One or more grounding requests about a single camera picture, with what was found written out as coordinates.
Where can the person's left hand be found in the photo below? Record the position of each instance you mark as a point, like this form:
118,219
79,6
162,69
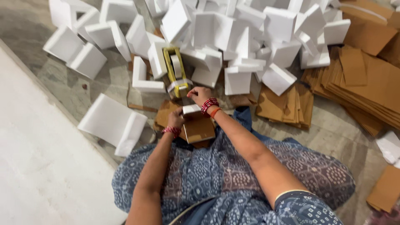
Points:
175,118

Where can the person's right hand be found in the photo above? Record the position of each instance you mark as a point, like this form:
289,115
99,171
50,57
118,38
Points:
202,94

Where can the person's left fingers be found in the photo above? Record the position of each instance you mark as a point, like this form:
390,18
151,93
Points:
182,114

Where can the person's right fingers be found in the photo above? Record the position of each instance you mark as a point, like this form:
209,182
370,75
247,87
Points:
192,92

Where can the small white foam block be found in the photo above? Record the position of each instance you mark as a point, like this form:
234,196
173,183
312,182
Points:
191,109

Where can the brown cardboard panel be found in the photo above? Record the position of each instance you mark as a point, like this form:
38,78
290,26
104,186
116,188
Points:
200,128

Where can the red bangles on left wrist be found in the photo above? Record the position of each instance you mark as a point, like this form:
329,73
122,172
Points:
171,130

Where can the red bangles on wrist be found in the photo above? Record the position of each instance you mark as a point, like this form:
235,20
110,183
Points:
209,106
171,130

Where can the red bangles on right wrist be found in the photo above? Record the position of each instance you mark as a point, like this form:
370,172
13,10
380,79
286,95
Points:
209,106

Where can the yellow tape dispenser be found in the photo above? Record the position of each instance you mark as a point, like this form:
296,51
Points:
176,78

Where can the orange wrist thread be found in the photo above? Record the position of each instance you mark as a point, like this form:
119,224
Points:
215,112

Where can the white tape roll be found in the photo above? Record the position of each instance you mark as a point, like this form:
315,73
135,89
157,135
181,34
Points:
177,66

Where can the heap of white foam corners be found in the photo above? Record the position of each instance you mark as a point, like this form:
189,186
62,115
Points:
218,37

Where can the large white foam corner piece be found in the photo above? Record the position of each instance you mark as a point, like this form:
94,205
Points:
111,123

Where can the blue patterned dress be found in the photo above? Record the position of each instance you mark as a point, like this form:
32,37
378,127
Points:
225,184

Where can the stack of small cardboard pieces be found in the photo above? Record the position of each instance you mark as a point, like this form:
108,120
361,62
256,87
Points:
286,106

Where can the stack of long cardboard sheets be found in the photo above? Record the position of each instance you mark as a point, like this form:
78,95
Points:
359,87

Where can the open brown cardboard box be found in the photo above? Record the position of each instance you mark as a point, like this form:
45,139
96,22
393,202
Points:
370,29

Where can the white foam scrap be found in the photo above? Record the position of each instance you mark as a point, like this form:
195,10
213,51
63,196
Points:
389,147

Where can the flat brown cardboard sheets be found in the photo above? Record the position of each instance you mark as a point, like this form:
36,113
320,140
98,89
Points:
386,189

